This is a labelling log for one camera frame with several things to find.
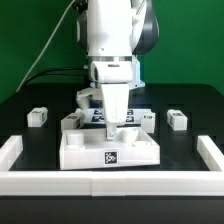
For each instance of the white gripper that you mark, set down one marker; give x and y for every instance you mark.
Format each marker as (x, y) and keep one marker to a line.
(113, 80)

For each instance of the white square tabletop part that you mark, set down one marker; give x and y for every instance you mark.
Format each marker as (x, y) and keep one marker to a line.
(89, 148)

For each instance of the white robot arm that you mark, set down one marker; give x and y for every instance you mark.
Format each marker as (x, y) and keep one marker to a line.
(114, 33)

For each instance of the white sheet with tags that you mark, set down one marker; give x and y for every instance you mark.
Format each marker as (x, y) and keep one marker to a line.
(134, 116)

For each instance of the white U-shaped obstacle fence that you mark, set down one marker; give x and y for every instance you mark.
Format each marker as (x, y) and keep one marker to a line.
(121, 183)

